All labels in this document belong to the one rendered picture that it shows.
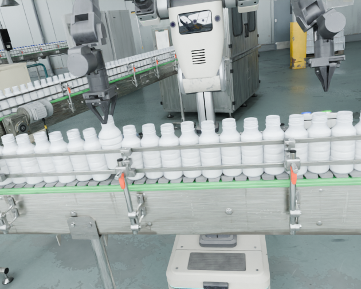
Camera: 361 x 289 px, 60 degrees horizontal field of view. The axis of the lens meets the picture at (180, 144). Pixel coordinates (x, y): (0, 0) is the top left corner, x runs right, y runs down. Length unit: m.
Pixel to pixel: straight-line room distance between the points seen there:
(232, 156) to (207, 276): 0.92
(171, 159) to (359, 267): 1.53
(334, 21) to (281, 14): 11.87
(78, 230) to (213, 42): 0.91
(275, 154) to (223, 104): 3.77
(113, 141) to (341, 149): 0.63
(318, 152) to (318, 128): 0.07
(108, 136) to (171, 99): 4.09
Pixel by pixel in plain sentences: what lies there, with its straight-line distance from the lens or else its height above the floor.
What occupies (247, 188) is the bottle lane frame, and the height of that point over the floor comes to 0.98.
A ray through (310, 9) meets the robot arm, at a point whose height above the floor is 1.42.
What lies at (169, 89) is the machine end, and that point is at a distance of 4.96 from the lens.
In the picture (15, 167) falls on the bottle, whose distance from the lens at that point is 1.15.
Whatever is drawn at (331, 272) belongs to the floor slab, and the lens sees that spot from 2.11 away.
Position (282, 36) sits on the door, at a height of 0.46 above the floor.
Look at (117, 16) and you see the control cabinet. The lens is 7.74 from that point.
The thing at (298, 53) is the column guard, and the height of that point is 0.37.
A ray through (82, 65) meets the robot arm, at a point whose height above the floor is 1.37.
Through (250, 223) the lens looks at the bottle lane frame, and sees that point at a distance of 0.96.
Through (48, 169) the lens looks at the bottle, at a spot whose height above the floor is 1.05.
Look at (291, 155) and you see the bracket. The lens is 0.80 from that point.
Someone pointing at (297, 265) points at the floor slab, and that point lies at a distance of 2.12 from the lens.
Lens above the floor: 1.43
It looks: 21 degrees down
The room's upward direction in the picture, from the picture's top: 8 degrees counter-clockwise
